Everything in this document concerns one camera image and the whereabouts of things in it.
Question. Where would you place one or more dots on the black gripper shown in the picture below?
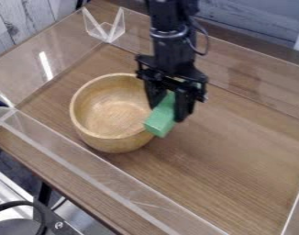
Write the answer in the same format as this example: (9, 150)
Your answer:
(168, 69)

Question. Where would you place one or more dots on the green rectangular block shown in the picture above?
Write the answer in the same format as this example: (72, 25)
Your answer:
(158, 123)

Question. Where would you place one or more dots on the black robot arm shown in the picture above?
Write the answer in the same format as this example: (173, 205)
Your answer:
(172, 15)

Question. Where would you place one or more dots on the brown wooden bowl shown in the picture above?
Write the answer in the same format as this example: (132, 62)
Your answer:
(106, 110)

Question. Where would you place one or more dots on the black metal table leg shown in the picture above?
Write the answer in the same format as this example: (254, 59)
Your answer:
(44, 194)

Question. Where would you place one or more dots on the clear acrylic barrier wall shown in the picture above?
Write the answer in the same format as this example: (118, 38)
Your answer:
(220, 177)

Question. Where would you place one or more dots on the clear acrylic corner bracket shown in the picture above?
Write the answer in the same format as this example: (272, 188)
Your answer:
(104, 31)

